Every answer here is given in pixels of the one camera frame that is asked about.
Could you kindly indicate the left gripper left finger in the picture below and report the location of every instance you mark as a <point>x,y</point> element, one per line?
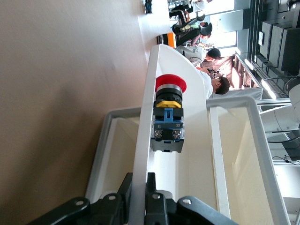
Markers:
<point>103,211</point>

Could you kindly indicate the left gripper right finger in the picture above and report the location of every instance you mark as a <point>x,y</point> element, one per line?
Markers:
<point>168,213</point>

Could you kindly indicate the red emergency stop button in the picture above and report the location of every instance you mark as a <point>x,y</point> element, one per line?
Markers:
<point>167,126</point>

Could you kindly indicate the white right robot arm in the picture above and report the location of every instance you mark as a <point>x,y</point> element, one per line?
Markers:
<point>281,117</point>

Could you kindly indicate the dark haired person white shirt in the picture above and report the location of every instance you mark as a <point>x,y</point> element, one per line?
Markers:
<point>221,86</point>

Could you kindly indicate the dark haired person grey shirt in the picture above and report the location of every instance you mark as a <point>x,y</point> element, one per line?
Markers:
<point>199,52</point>

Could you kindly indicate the black office chair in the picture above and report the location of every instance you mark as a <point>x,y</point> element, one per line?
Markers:
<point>187,30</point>

